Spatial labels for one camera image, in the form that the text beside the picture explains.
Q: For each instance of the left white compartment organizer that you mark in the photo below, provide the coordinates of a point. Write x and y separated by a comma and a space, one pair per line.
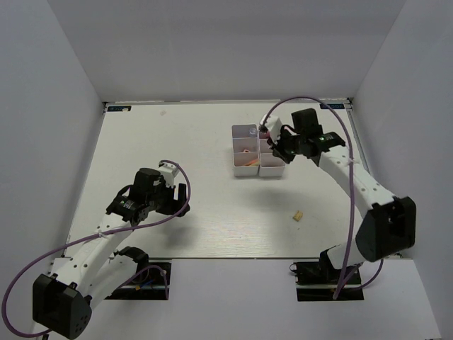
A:
246, 159

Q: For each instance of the orange thin highlighter pen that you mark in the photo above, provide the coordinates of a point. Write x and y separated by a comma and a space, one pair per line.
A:
254, 162

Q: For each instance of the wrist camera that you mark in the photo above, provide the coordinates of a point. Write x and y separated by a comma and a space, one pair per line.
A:
271, 126
169, 171

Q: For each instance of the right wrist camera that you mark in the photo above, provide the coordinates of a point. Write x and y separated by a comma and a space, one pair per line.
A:
271, 126

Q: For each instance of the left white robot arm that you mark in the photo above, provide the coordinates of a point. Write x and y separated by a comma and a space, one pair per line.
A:
64, 300

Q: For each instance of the small tan eraser block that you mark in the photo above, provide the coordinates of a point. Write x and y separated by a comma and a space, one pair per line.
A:
298, 216

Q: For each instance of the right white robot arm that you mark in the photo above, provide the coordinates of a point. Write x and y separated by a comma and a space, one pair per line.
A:
388, 222

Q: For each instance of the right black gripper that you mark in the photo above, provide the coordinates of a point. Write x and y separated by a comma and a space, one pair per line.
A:
277, 149

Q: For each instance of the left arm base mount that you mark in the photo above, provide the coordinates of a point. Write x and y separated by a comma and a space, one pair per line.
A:
149, 286

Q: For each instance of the white compartment organizer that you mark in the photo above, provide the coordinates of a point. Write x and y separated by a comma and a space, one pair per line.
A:
246, 159
270, 166

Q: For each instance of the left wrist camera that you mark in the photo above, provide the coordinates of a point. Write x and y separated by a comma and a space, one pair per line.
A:
169, 171

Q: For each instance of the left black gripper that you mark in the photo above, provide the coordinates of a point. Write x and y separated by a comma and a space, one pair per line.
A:
174, 206

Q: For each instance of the right white compartment organizer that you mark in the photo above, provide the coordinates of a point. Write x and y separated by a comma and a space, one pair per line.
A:
270, 166

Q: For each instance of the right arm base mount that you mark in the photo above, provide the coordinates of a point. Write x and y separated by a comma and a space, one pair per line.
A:
311, 286

